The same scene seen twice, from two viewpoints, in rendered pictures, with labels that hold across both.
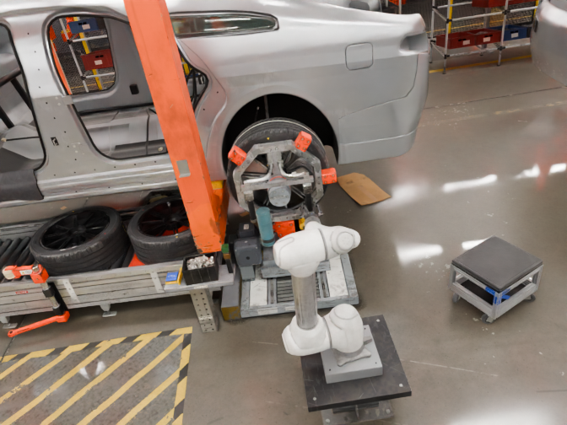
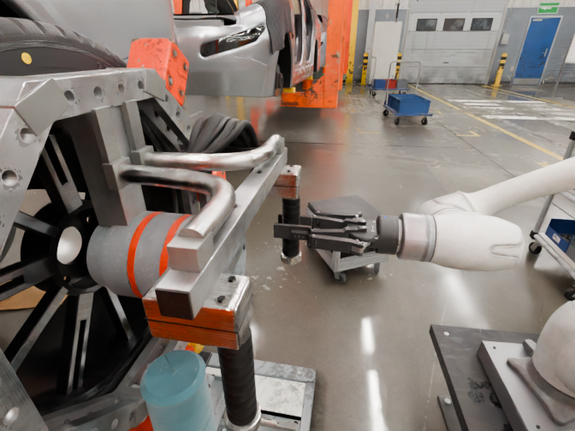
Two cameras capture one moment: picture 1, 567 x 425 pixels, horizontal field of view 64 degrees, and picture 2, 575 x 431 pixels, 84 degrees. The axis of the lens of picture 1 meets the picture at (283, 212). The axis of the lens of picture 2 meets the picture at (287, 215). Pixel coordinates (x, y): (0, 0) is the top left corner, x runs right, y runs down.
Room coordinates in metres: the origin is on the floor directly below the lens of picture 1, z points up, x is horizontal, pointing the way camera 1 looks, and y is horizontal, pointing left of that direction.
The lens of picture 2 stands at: (2.17, 0.40, 1.15)
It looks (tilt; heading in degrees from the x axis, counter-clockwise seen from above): 27 degrees down; 277
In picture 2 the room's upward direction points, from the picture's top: straight up
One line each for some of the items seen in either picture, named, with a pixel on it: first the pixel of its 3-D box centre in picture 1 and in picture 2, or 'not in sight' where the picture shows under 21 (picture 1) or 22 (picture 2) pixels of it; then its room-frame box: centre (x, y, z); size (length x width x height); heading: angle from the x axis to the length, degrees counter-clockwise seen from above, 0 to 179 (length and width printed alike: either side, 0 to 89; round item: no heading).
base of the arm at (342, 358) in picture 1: (351, 343); (558, 373); (1.53, -0.24, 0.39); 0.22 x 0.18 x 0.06; 102
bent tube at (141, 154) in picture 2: (292, 164); (214, 131); (2.35, -0.09, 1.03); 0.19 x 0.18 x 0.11; 177
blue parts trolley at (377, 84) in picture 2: not in sight; (388, 76); (0.65, -9.37, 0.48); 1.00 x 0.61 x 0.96; 5
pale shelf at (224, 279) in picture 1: (200, 277); not in sight; (2.18, 0.57, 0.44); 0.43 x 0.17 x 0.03; 87
